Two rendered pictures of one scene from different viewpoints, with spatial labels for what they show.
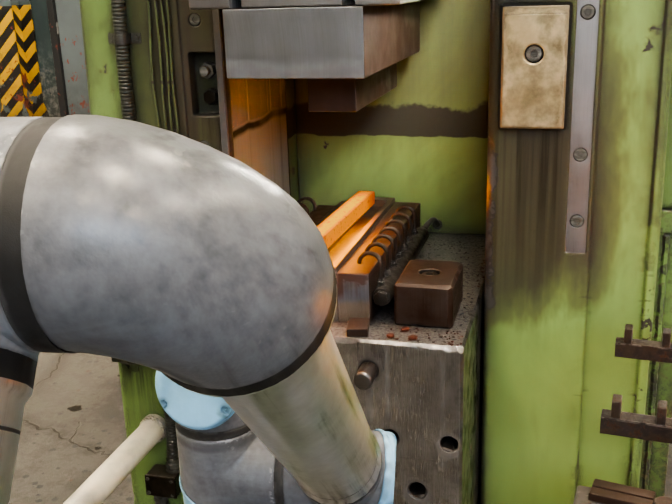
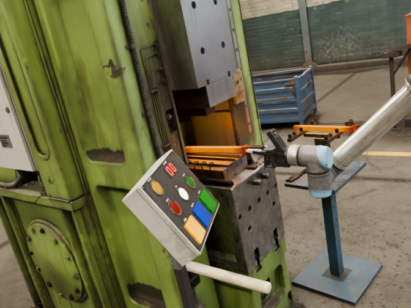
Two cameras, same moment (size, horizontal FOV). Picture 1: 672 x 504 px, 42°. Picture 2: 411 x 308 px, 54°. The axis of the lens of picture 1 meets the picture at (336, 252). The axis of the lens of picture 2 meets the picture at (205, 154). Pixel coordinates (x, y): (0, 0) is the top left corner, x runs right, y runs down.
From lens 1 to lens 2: 181 cm
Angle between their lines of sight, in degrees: 62
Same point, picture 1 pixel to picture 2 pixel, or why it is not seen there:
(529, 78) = (238, 88)
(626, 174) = (252, 107)
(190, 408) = (329, 162)
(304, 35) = (223, 87)
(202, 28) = (167, 101)
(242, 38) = (211, 93)
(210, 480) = (329, 181)
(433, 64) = not seen: hidden behind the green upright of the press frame
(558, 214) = (246, 123)
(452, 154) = not seen: hidden behind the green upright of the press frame
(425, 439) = (272, 187)
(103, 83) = (142, 134)
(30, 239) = not seen: outside the picture
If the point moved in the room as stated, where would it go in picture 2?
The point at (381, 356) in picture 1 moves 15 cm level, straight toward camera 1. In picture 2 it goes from (262, 170) to (293, 168)
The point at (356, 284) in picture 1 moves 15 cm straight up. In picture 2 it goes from (244, 157) to (238, 127)
